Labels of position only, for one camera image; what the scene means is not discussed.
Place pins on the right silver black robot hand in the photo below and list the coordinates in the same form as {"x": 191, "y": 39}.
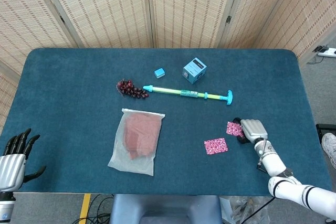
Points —
{"x": 253, "y": 129}

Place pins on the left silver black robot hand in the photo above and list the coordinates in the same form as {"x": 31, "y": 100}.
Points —
{"x": 11, "y": 169}

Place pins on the pink patterned card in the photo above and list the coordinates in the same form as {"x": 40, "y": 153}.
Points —
{"x": 233, "y": 129}
{"x": 215, "y": 146}

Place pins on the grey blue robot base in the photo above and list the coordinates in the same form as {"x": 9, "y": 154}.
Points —
{"x": 162, "y": 208}

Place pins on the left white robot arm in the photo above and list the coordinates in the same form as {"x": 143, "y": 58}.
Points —
{"x": 5, "y": 205}

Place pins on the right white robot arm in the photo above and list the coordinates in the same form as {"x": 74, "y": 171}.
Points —
{"x": 273, "y": 161}

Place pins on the woven bamboo screen panel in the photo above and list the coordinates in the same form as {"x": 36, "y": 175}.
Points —
{"x": 105, "y": 9}
{"x": 189, "y": 9}
{"x": 6, "y": 98}
{"x": 309, "y": 16}
{"x": 254, "y": 16}
{"x": 26, "y": 16}

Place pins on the black box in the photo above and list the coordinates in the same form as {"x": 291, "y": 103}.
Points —
{"x": 325, "y": 128}

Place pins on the white sneaker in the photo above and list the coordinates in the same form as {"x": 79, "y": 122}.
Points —
{"x": 329, "y": 145}

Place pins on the clear crumpled plastic bag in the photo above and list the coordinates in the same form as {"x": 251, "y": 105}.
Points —
{"x": 241, "y": 209}

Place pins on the light blue cardboard cube box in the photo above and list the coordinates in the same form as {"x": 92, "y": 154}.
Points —
{"x": 193, "y": 72}

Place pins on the blue felt table cloth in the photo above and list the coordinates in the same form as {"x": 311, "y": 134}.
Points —
{"x": 65, "y": 103}

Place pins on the green cyan toy water pump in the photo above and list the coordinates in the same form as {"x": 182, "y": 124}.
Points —
{"x": 170, "y": 91}

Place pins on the black plug adapter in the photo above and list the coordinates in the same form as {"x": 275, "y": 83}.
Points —
{"x": 319, "y": 48}

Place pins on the frosted plastic zip bag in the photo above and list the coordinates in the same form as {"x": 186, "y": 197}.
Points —
{"x": 118, "y": 158}

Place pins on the white power strip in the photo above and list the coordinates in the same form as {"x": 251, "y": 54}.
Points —
{"x": 328, "y": 51}

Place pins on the small blue white box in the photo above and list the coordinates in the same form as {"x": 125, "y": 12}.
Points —
{"x": 159, "y": 72}

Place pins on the red folded cloth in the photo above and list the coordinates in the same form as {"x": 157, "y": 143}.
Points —
{"x": 141, "y": 134}

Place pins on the black screen hinge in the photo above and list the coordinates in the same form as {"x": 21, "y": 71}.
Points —
{"x": 62, "y": 19}
{"x": 228, "y": 19}

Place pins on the dark red grape bunch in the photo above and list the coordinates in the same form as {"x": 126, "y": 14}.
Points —
{"x": 128, "y": 89}

